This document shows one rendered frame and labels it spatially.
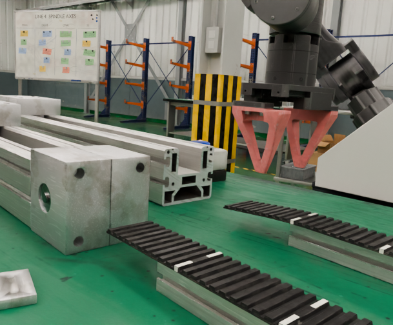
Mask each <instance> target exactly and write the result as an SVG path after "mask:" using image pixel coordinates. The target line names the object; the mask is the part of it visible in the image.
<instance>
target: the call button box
mask: <svg viewBox="0 0 393 325"><path fill-rule="evenodd" d="M227 155H228V152H227V151H226V150H224V149H220V148H214V155H209V159H210V160H214V164H213V174H210V173H208V178H211V179H212V182H218V181H225V180H226V174H227V171H226V170H225V169H226V168H227Z"/></svg>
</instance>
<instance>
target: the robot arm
mask: <svg viewBox="0 0 393 325"><path fill-rule="evenodd" d="M241 1H242V2H243V4H244V6H245V7H246V8H247V9H248V10H250V11H251V12H252V13H253V14H256V15H257V16H258V17H259V18H260V20H262V21H263V22H265V23H266V24H267V25H268V26H269V27H270V30H269V35H271V36H270V37H269V38H268V52H267V66H266V74H265V83H241V94H242V95H244V101H233V103H232V104H233V105H232V113H233V115H234V118H235V120H236V122H237V125H238V126H239V129H240V131H241V133H242V135H243V138H244V140H245V142H246V144H247V147H248V151H249V154H250V157H251V160H252V163H253V166H254V169H255V171H256V172H258V173H263V174H265V173H267V171H268V169H269V167H270V164H271V162H272V160H273V158H274V155H275V152H276V150H277V147H278V145H279V142H280V140H281V138H282V135H283V132H284V131H285V128H286V126H287V133H288V140H289V144H290V151H291V154H292V160H293V163H294V166H295V167H298V168H304V167H305V166H306V165H307V163H308V161H309V160H310V158H311V156H312V154H313V153H314V151H315V149H316V148H317V146H318V144H319V143H320V142H321V140H322V138H323V137H324V136H325V134H326V133H327V132H328V130H329V129H330V127H331V126H332V124H333V123H334V121H335V120H336V119H337V117H338V109H339V107H338V106H337V105H338V104H340V103H343V102H344V101H346V100H347V99H350V100H351V102H349V103H348V104H347V106H348V109H349V110H350V111H351V113H352V114H353V116H354V120H353V121H352V122H353V124H354V126H355V127H356V128H357V129H358V128H360V127H361V126H363V125H364V124H365V123H367V122H368V121H369V120H371V119H372V118H373V117H375V116H376V115H377V114H379V113H380V112H382V111H383V110H384V109H386V108H387V107H389V106H390V105H391V104H393V100H392V99H391V98H389V97H384V96H383V94H382V93H381V92H380V91H379V89H378V88H377V86H376V87H375V86H374V84H373V83H372V82H373V81H374V80H375V79H377V78H378V77H379V74H378V73H377V71H376V69H375V68H374V67H373V66H372V64H371V62H370V61H369V60H368V59H367V57H366V56H365V54H364V53H363V52H362V51H361V50H360V48H359V46H358V45H357V44H356V42H355V41H354V40H353V38H350V39H349V40H348V41H346V42H345V43H343V44H342V42H339V41H338V40H337V39H336V38H335V37H334V36H333V35H332V34H331V33H330V32H329V31H328V30H327V29H326V28H325V27H324V26H323V24H322V19H323V7H324V1H325V0H241ZM346 50H349V51H350V53H348V54H347V55H346V56H344V57H343V58H341V59H340V60H339V61H338V62H336V63H334V64H333V65H332V66H331V67H329V68H326V65H327V64H328V63H330V62H331V61H333V60H334V59H335V58H337V57H338V56H340V55H341V54H342V53H343V52H345V51H346ZM316 79H317V81H318V82H319V84H320V85H321V87H322V88H320V87H315V83H316ZM332 101H333V103H334V104H335V105H336V106H331V104H332ZM282 102H292V103H294V104H293V108H284V110H274V107H282ZM252 120H255V121H264V122H267V123H268V125H269V128H268V135H267V141H266V145H265V150H264V152H263V156H262V159H261V158H260V154H259V150H258V147H257V142H256V137H255V133H254V129H253V126H252ZM300 120H304V121H315V122H317V127H316V129H315V130H314V133H313V134H312V137H311V138H310V140H309V142H308V144H307V147H306V148H305V151H304V152H303V155H301V152H300V145H299V121H300Z"/></svg>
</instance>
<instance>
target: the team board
mask: <svg viewBox="0 0 393 325"><path fill-rule="evenodd" d="M100 46H101V10H14V48H15V79H18V95H22V79H28V80H40V81H61V82H71V83H92V84H96V86H95V119H94V122H95V123H98V122H99V77H100Z"/></svg>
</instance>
